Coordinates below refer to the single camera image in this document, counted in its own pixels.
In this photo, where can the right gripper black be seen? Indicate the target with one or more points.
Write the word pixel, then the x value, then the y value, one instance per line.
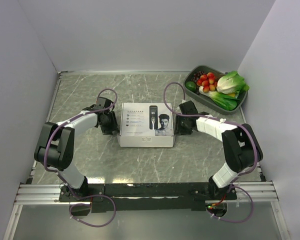
pixel 179 129

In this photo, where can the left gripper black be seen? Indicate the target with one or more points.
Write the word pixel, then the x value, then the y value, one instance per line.
pixel 114 126

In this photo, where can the white box with black tray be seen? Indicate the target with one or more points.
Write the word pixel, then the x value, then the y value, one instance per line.
pixel 146 125

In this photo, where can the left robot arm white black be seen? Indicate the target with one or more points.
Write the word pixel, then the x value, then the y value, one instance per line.
pixel 56 143

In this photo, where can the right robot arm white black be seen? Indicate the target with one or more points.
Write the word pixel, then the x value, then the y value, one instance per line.
pixel 241 149

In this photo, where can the green avocado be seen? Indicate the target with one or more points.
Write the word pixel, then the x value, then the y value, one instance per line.
pixel 191 86

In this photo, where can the bok choy vegetable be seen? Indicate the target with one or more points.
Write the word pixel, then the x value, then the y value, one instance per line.
pixel 222 100

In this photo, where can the red strawberries cluster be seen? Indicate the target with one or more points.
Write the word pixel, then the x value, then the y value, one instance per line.
pixel 207 82

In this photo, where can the dark purple grapes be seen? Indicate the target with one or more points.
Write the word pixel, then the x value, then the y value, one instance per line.
pixel 197 76

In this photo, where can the dark grey food tray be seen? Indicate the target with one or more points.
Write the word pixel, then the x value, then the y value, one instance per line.
pixel 206 100

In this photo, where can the green white cabbage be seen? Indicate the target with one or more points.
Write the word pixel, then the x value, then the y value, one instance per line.
pixel 232 82

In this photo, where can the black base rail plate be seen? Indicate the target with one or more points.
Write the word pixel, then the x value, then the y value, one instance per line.
pixel 146 196

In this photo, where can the aluminium profile rail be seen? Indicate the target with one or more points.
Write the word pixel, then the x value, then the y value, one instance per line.
pixel 38 194

